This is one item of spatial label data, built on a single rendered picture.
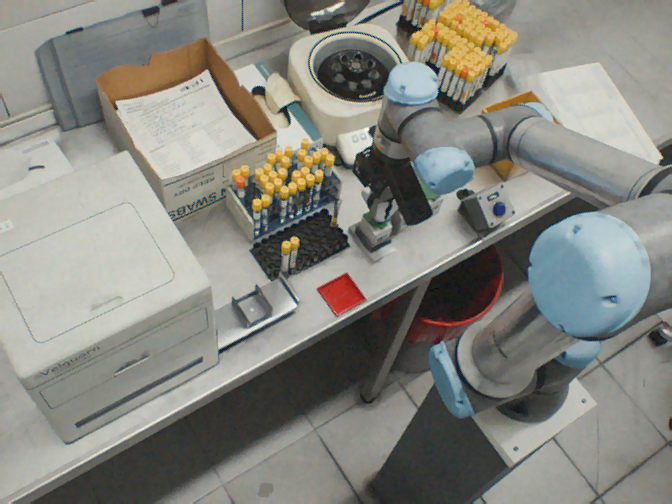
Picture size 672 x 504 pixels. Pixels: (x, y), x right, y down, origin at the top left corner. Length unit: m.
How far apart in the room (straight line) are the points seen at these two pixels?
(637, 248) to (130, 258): 0.67
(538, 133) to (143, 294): 0.58
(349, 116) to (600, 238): 0.85
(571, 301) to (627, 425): 1.73
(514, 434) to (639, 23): 1.19
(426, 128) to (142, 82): 0.69
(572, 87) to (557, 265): 1.11
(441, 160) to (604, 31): 1.06
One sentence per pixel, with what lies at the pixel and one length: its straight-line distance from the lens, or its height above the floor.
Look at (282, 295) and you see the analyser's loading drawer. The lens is 1.32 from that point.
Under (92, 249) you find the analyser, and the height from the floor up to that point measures 1.17.
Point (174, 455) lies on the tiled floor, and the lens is 2.17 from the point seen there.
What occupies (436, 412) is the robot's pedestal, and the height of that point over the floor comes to 0.73.
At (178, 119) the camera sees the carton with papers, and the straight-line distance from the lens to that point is 1.52.
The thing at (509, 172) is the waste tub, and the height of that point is 0.91.
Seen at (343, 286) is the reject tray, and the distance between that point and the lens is 1.38.
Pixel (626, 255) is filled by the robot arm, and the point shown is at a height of 1.54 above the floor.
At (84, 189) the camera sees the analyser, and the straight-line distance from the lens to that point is 1.14.
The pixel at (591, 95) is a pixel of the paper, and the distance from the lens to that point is 1.83.
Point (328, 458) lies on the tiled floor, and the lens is 2.17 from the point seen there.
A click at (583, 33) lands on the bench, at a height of 0.88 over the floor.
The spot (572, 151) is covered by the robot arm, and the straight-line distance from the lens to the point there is 0.99.
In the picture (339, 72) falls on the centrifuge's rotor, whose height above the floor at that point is 0.97.
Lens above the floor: 2.09
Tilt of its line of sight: 59 degrees down
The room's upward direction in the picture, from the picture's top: 12 degrees clockwise
